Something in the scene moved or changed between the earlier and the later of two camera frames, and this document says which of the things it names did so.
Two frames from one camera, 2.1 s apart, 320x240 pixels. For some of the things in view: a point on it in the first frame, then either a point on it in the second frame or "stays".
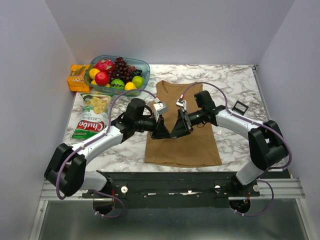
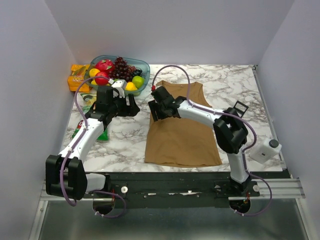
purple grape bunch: [121, 70] stays
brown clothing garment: [196, 148] stays
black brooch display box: [240, 108] stays
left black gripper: [160, 132] to [130, 110]
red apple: [101, 78] stays
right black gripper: [183, 126] to [153, 105]
